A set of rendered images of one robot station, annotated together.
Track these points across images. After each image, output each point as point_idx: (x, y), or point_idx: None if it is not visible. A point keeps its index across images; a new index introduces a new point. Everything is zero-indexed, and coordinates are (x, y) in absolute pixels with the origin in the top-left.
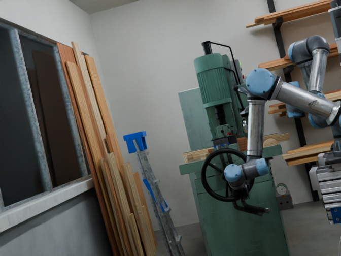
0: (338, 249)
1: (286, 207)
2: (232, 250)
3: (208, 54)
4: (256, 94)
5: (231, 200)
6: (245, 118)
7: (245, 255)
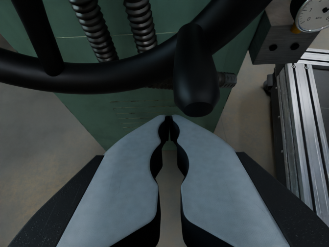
0: (291, 92)
1: (279, 59)
2: (114, 110)
3: None
4: None
5: (87, 94)
6: None
7: (140, 115)
